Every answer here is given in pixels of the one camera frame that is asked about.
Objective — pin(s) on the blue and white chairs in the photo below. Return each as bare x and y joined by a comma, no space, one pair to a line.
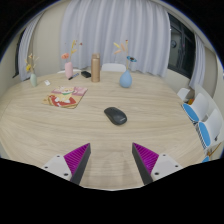
206,128

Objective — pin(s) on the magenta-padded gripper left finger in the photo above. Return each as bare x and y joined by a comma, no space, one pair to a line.
71,165

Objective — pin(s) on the small white remote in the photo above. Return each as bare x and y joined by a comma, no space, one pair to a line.
47,82

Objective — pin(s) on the black computer mouse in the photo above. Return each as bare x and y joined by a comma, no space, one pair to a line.
115,115

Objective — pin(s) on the pink vase with dried flowers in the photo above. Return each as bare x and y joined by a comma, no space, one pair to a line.
69,70

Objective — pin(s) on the wide white curtain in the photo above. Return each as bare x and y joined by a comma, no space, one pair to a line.
113,30

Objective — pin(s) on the green vase with dried flowers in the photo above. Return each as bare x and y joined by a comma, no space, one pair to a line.
33,80

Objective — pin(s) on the narrow white curtain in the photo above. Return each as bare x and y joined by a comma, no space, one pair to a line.
199,63
28,50

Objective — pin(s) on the dark pen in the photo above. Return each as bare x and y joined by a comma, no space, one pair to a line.
74,76

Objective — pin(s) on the blue vase with dried flowers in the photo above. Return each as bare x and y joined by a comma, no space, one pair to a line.
125,80

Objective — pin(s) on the tan metal drink bottle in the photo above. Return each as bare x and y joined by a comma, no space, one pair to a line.
95,69

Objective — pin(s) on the dark framed window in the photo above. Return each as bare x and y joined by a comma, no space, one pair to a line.
17,56
181,50

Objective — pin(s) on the small black case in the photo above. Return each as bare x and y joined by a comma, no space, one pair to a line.
86,74

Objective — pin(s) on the printed cartoon mouse pad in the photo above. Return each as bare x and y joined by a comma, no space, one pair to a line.
65,97

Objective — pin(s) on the white chair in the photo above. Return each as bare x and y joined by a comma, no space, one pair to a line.
61,71
113,67

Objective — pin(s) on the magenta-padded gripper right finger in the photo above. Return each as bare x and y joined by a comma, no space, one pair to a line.
151,165

